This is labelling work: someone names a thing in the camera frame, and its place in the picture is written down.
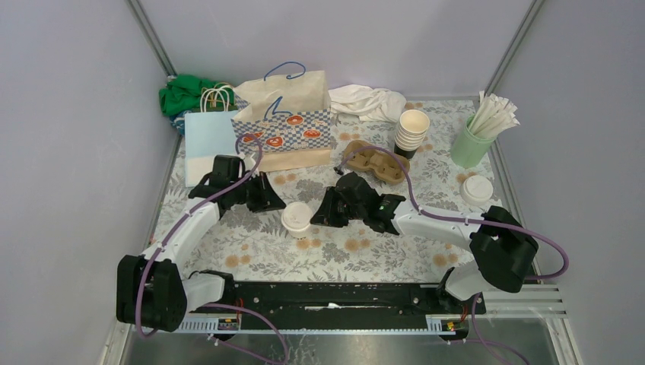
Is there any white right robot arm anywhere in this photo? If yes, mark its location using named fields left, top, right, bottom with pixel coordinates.
left=310, top=173, right=539, bottom=313

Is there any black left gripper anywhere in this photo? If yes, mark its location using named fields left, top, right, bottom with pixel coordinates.
left=230, top=171, right=286, bottom=213

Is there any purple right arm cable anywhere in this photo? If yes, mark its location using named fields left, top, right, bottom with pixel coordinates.
left=336, top=146, right=570, bottom=365

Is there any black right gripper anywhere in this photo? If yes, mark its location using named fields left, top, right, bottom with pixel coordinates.
left=310, top=186, right=366, bottom=228

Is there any white coffee lid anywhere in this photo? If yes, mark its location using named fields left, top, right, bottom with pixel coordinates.
left=281, top=202, right=313, bottom=231

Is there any light blue paper bag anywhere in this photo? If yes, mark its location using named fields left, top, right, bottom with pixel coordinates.
left=185, top=84, right=237, bottom=188

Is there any white cloth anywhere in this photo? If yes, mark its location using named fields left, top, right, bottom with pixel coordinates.
left=329, top=84, right=407, bottom=122

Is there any floral tablecloth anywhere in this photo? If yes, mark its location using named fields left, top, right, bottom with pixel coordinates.
left=151, top=100, right=503, bottom=283

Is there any green cloth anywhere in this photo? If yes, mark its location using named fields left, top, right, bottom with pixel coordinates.
left=158, top=74, right=237, bottom=116

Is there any stack of white lids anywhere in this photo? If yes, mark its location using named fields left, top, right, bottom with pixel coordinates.
left=459, top=175, right=494, bottom=206

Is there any bundle of white wrapped straws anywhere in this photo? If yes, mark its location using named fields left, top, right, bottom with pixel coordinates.
left=466, top=90, right=520, bottom=139

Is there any stack of black paper cups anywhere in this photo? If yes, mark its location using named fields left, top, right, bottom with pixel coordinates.
left=394, top=109, right=431, bottom=160

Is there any stack of brown cup carriers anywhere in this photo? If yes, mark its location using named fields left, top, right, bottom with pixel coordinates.
left=342, top=140, right=410, bottom=185

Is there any white paper coffee cup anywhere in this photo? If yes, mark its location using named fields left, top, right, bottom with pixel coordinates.
left=285, top=224, right=311, bottom=240

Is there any green straw holder cup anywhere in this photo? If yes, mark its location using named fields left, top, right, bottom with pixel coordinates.
left=450, top=115, right=496, bottom=169

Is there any blue checkered paper bag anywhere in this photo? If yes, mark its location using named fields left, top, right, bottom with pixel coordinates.
left=231, top=62, right=335, bottom=172

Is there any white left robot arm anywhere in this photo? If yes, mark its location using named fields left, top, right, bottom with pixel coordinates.
left=116, top=154, right=286, bottom=332

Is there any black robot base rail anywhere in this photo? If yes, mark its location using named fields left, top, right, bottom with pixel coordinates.
left=196, top=281, right=486, bottom=331

